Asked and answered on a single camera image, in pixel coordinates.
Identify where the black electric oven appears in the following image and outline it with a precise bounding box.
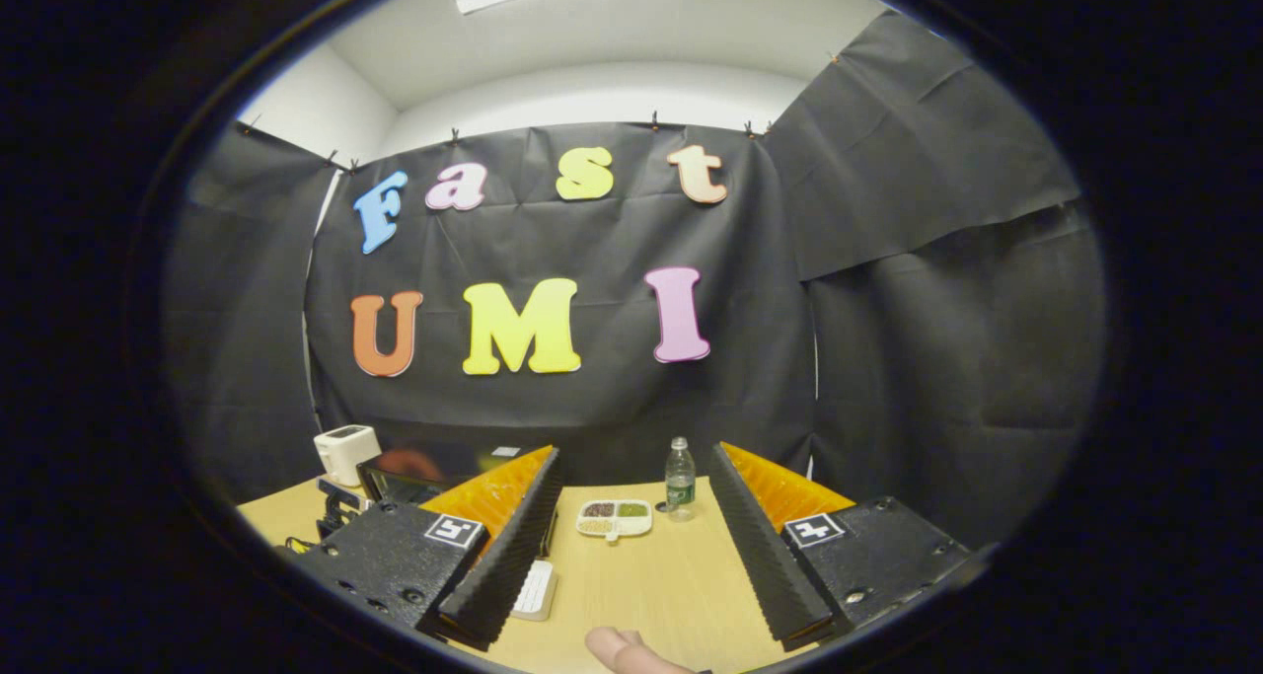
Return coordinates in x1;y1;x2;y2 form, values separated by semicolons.
355;444;559;557

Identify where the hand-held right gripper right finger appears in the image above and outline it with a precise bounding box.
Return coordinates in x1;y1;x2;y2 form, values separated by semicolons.
708;441;993;653

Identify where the black backdrop cloth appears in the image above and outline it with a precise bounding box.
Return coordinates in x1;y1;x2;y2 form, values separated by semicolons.
163;11;1106;547

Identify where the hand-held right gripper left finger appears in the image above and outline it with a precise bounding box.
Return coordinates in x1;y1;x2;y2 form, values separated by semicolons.
286;445;563;652

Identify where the clear plastic water bottle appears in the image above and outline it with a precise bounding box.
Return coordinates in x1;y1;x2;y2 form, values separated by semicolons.
664;436;698;523

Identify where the white divided food tray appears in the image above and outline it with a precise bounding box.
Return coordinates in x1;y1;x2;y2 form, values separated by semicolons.
575;498;654;543

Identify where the white toaster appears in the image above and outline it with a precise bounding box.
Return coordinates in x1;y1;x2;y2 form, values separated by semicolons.
314;424;382;487

